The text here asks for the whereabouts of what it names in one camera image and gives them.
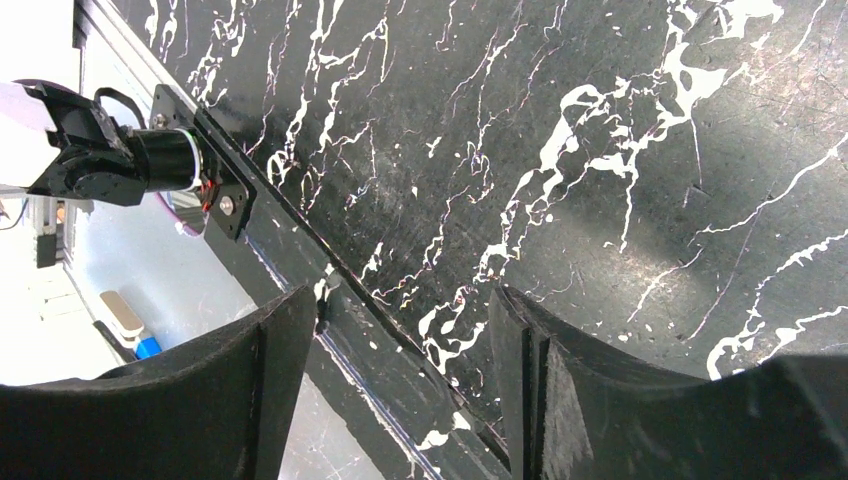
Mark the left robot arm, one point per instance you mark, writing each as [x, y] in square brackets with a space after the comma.
[58, 143]

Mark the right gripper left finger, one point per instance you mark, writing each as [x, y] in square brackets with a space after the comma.
[219, 406]

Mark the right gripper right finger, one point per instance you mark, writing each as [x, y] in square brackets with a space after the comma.
[576, 407]

